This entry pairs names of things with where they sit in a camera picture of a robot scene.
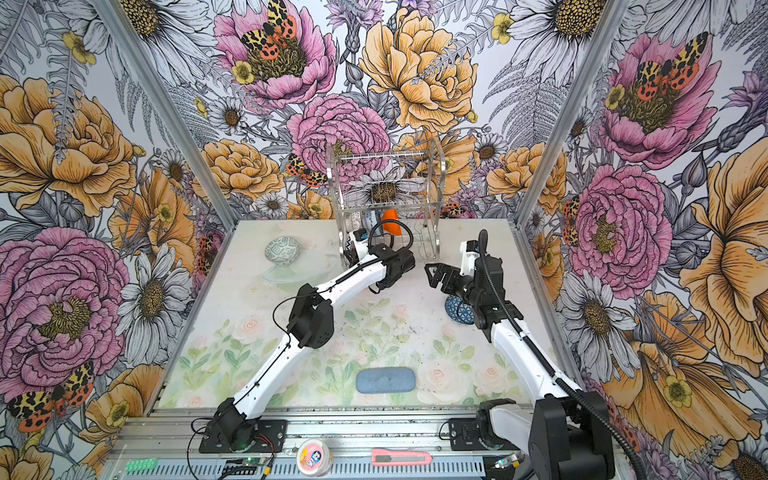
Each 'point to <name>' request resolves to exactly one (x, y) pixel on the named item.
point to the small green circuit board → (253, 461)
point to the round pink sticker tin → (314, 457)
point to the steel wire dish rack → (393, 196)
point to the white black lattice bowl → (356, 220)
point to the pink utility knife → (385, 457)
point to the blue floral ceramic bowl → (371, 219)
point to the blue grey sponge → (385, 380)
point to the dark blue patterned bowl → (459, 310)
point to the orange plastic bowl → (391, 227)
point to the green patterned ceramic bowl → (283, 250)
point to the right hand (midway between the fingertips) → (437, 277)
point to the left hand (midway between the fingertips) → (347, 255)
